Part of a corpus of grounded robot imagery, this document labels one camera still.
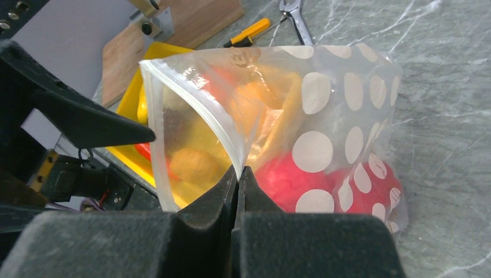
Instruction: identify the yellow handled screwdriver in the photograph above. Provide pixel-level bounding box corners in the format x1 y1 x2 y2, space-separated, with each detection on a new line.
223 16 287 48

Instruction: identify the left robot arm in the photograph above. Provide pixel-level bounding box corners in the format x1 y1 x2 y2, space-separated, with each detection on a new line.
1 39 155 259

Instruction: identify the yellow plastic tray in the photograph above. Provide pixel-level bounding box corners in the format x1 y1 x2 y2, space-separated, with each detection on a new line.
107 42 191 190

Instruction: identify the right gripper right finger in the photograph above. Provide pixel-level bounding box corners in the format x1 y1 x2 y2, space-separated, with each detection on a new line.
231 167 405 277

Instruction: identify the red apple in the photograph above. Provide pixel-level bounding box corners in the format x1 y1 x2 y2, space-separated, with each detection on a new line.
255 153 335 213

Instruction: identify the red bell pepper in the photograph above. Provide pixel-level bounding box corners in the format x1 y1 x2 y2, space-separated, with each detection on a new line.
327 157 402 221

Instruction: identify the clear polka dot zip bag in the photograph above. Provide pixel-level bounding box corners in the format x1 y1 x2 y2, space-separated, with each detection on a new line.
140 43 409 233

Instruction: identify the yellow bell pepper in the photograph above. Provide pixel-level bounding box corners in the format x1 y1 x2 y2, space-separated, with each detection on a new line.
230 66 302 166

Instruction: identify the orange yellow potato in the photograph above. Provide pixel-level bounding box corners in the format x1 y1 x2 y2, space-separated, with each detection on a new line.
169 148 221 183

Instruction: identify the wooden board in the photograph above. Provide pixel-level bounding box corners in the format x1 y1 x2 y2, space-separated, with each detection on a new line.
100 1 244 107

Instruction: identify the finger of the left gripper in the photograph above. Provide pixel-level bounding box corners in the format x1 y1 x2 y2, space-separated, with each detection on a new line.
1 40 156 149

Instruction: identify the yellow mango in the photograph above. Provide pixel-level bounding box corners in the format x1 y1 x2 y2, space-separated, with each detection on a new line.
137 85 148 125

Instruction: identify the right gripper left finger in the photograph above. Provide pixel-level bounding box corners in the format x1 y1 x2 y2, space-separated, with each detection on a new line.
1 170 237 277

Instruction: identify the silver wrench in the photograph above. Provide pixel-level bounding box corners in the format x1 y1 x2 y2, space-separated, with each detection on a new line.
279 0 313 46

